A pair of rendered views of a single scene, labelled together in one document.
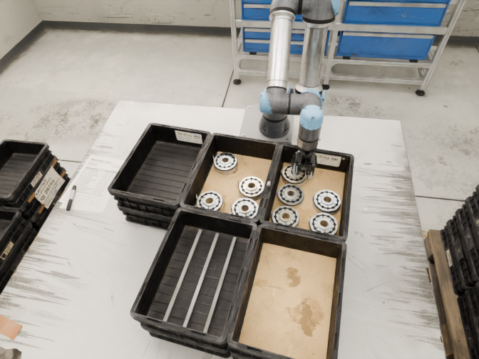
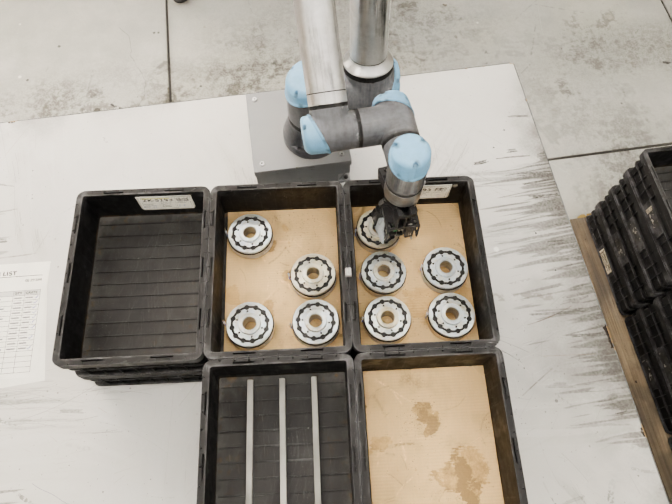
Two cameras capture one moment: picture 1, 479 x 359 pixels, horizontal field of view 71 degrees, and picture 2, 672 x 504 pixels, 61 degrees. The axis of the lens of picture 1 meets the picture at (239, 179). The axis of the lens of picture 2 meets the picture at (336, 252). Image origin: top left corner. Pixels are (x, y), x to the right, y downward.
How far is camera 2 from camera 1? 0.39 m
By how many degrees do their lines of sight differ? 19
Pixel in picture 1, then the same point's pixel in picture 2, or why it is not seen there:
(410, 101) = not seen: outside the picture
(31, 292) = not seen: outside the picture
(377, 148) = (488, 128)
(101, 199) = (30, 354)
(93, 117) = not seen: outside the picture
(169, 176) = (154, 288)
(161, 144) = (113, 224)
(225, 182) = (262, 274)
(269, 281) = (393, 437)
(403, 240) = (562, 289)
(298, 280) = (436, 421)
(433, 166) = (552, 101)
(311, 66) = (371, 30)
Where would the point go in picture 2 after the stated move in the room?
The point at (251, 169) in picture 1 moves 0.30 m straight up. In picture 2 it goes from (300, 234) to (292, 166)
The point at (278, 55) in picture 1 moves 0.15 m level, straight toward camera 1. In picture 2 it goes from (320, 41) to (338, 108)
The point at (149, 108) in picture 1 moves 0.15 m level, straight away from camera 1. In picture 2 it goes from (47, 132) to (23, 99)
